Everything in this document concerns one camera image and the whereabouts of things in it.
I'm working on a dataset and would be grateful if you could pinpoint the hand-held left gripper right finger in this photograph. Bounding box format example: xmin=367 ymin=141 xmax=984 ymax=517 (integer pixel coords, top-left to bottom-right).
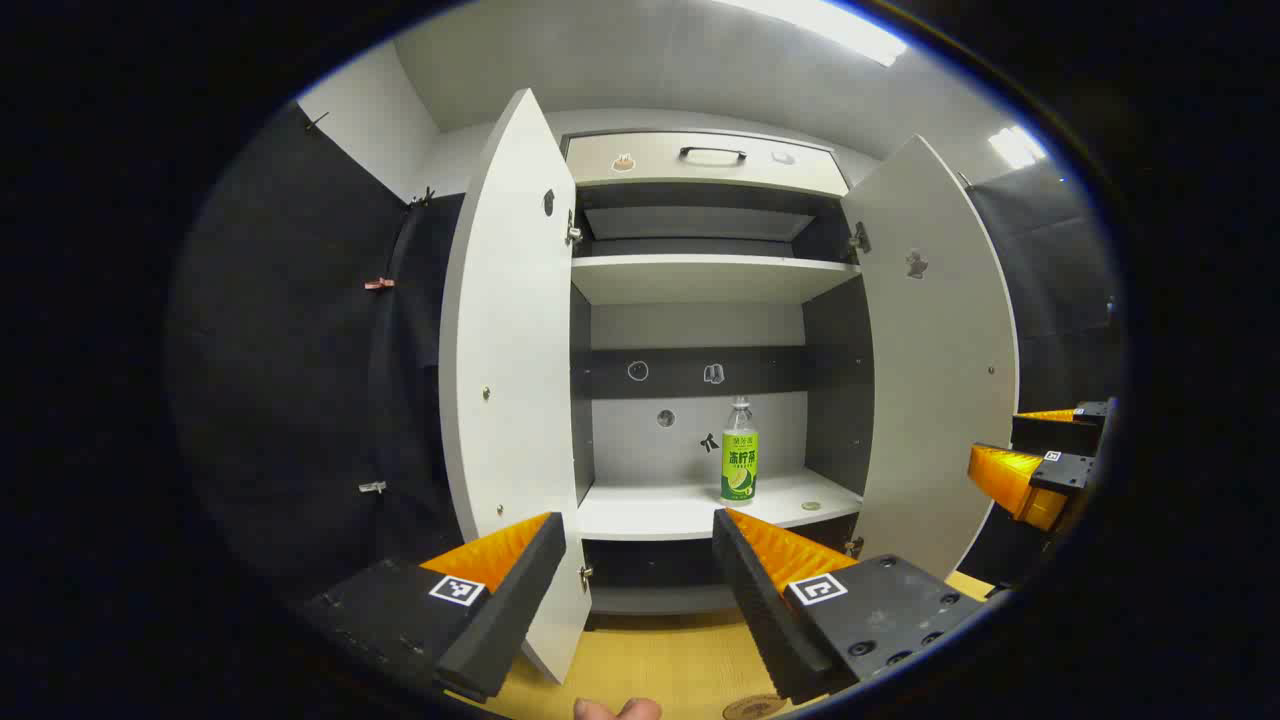
xmin=712 ymin=507 xmax=991 ymax=706

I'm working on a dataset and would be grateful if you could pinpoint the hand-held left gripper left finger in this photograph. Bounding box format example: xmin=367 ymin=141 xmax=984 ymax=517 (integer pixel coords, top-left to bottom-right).
xmin=300 ymin=512 xmax=567 ymax=704

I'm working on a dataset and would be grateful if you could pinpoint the white cabinet door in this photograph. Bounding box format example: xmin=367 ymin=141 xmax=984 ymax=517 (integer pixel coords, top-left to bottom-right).
xmin=840 ymin=135 xmax=1021 ymax=581
xmin=440 ymin=88 xmax=593 ymax=686

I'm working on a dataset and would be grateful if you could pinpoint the clear bottle with green label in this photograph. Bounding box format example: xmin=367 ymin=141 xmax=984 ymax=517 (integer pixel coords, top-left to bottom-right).
xmin=720 ymin=397 xmax=759 ymax=505

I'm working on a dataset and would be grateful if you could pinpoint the white and grey cabinet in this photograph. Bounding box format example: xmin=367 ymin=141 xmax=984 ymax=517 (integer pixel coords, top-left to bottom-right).
xmin=565 ymin=130 xmax=876 ymax=616

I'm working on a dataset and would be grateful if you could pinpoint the white cabinet drawer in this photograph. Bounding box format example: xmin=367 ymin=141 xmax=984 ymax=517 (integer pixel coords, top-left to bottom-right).
xmin=566 ymin=131 xmax=849 ymax=198

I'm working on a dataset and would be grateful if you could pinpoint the black backdrop cloth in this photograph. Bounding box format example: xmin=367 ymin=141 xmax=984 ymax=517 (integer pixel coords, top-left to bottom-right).
xmin=965 ymin=165 xmax=1126 ymax=586
xmin=170 ymin=100 xmax=471 ymax=601

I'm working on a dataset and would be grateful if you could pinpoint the small ceiling light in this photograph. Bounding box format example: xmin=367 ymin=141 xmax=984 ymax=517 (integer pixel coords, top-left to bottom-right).
xmin=990 ymin=125 xmax=1047 ymax=169

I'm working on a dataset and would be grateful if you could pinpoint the long ceiling light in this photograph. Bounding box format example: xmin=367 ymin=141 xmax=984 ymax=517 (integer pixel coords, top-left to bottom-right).
xmin=720 ymin=0 xmax=906 ymax=67

